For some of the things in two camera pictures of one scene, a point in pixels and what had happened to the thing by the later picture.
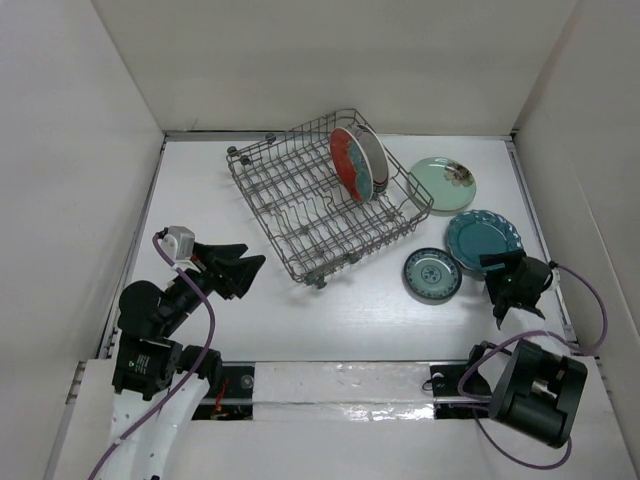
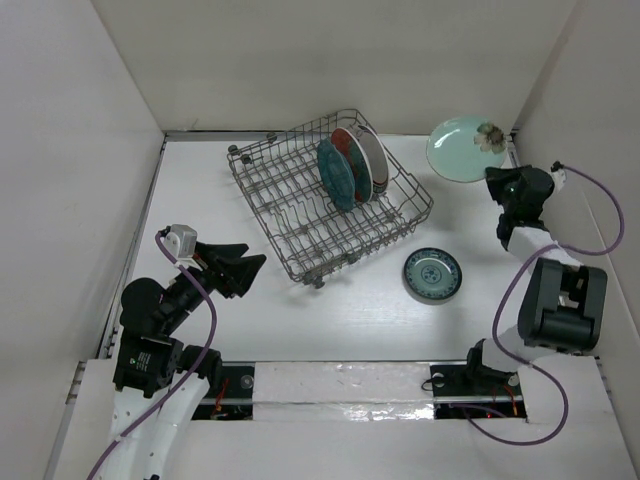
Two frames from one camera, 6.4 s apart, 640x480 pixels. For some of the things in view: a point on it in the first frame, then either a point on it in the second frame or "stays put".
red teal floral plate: (352, 164) stays put
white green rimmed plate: (377, 157) stays put
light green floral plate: (442, 184) → (461, 149)
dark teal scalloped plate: (477, 233) → (337, 174)
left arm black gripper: (228, 276) stays put
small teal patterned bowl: (432, 275) stays put
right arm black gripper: (513, 258) → (496, 175)
